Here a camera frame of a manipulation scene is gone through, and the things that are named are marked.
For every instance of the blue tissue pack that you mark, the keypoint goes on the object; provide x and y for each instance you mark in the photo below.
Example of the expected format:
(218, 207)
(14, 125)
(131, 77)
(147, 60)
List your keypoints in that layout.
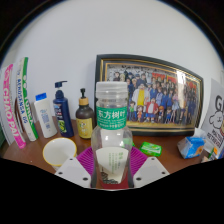
(190, 146)

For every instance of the dark blue pump bottle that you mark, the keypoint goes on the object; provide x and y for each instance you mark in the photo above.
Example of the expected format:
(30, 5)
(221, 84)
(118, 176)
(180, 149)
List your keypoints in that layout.
(63, 116)

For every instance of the white paper gift bag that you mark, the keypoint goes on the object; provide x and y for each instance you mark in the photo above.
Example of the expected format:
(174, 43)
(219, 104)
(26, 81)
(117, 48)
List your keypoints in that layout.
(215, 116)

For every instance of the white bottle with blue cap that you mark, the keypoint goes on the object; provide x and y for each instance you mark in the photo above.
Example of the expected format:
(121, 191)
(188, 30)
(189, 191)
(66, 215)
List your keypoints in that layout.
(46, 118)

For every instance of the brown pump bottle yellow label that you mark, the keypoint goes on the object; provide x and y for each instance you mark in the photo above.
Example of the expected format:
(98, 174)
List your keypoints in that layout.
(85, 121)

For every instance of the clear green-labelled drink bottle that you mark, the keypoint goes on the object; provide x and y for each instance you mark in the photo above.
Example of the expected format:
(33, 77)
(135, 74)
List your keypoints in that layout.
(111, 133)

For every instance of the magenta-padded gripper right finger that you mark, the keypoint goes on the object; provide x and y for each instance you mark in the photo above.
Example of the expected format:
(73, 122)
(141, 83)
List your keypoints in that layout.
(150, 171)

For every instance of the white cup with yellow rim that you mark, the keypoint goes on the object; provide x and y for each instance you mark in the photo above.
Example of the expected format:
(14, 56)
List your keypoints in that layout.
(59, 151)

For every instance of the framed group picture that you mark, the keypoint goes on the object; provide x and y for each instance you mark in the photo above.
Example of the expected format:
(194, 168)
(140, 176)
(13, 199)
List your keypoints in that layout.
(156, 96)

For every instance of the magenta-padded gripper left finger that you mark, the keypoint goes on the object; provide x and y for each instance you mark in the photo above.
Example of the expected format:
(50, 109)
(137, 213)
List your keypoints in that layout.
(73, 172)

